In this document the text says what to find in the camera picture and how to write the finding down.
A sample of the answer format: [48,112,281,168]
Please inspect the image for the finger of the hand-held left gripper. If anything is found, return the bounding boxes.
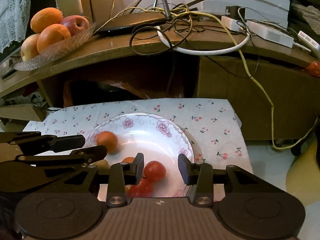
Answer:
[0,131,86,153]
[16,145,108,167]

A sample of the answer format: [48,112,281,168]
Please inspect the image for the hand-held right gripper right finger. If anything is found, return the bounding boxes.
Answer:
[178,154,285,207]

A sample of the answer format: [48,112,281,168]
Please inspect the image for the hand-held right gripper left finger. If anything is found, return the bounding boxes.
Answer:
[50,152,145,207]

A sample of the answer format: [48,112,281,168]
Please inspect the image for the small brown round fruit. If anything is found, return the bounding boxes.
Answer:
[93,158,109,168]

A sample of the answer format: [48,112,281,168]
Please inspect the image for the red tomato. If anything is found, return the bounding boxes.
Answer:
[143,160,167,182]
[128,178,154,198]

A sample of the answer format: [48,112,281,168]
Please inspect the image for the white floral plate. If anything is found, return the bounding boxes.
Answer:
[85,112,196,198]

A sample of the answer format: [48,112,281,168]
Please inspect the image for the cherry print tablecloth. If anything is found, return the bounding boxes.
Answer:
[23,98,253,203]

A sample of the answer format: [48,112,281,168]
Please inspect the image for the glass fruit dish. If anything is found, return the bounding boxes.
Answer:
[14,22,97,72]

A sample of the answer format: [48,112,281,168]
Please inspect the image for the wooden television stand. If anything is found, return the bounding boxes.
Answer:
[0,17,320,141]

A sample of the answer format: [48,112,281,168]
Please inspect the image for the pale yellow-pink apple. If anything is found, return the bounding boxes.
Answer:
[20,33,41,62]

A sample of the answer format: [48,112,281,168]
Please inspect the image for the large orange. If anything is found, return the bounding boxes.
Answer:
[30,7,64,34]
[36,24,72,55]

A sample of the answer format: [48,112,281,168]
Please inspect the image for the red apple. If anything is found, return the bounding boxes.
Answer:
[61,15,90,37]

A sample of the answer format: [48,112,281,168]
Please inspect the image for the yellow plastic chair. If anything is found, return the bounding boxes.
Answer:
[286,132,320,196]

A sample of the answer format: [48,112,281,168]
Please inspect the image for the white lace cloth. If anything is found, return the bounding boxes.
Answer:
[0,0,32,54]

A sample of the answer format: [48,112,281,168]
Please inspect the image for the flat black router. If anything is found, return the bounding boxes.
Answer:
[96,0,173,34]

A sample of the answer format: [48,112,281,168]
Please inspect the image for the white power strip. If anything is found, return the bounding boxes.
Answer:
[297,30,320,53]
[221,15,294,48]

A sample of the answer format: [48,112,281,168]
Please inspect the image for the black plug adapter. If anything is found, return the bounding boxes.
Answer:
[226,5,247,18]

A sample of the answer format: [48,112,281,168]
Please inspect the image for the beige folded cloth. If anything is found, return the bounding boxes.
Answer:
[291,4,320,28]

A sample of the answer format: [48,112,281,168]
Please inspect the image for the thin yellow cable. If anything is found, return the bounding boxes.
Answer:
[99,5,320,151]

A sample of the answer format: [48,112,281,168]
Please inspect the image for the thick white cable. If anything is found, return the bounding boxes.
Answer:
[155,25,251,55]

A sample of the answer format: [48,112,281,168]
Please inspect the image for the tangled black cables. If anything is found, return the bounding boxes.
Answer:
[130,0,263,80]

